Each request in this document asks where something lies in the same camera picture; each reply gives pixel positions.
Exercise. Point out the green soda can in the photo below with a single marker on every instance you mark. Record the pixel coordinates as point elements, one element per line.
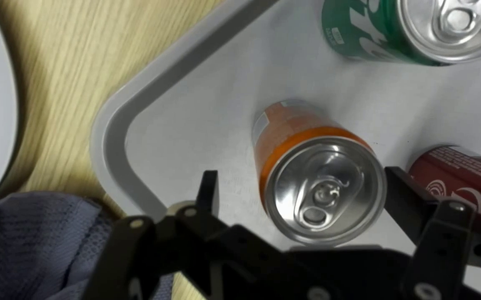
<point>398,29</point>

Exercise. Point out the grey plastic tray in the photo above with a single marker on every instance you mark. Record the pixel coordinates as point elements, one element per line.
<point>307,104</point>

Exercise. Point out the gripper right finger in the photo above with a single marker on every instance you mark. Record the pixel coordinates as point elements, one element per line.
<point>432,233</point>

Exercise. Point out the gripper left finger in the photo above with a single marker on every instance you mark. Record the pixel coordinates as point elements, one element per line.
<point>190,237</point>

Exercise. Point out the orange soda can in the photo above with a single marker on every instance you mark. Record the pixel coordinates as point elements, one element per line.
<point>319,179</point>

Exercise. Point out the red soda can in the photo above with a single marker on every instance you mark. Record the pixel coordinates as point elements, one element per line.
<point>461,179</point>

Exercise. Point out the blue-grey cloth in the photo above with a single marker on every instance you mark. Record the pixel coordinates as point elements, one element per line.
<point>36,246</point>

